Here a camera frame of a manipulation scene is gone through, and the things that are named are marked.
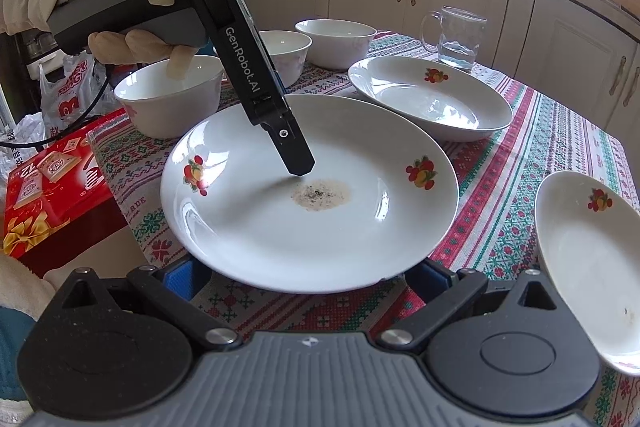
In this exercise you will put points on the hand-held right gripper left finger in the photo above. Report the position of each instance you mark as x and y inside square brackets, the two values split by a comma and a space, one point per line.
[177, 279]

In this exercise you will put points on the red gift box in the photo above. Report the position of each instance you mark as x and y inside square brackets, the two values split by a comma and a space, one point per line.
[60, 207]

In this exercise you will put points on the teal cloth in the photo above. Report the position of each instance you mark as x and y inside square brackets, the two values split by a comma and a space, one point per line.
[10, 347]

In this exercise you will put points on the white red-print plastic bag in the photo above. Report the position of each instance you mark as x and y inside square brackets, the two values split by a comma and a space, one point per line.
[70, 92]

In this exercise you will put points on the white fleece garment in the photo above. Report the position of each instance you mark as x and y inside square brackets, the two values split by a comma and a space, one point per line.
[20, 277]

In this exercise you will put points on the stained white fruit-print plate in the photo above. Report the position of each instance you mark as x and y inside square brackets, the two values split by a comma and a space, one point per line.
[300, 232]

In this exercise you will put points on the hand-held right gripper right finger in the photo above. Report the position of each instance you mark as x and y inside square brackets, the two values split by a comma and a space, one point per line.
[425, 279]

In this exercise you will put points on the white bowl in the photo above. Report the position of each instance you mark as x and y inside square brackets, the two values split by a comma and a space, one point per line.
[335, 49]
[165, 112]
[292, 57]

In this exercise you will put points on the clear glass mug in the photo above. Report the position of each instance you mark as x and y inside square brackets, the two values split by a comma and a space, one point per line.
[457, 47]

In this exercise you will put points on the patterned tablecloth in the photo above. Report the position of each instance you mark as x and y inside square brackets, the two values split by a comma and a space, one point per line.
[500, 217]

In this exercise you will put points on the beige kitchen cabinets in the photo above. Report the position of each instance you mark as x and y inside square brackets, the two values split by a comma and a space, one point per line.
[565, 42]

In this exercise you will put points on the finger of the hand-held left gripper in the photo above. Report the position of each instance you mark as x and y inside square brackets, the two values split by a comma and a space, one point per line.
[295, 152]

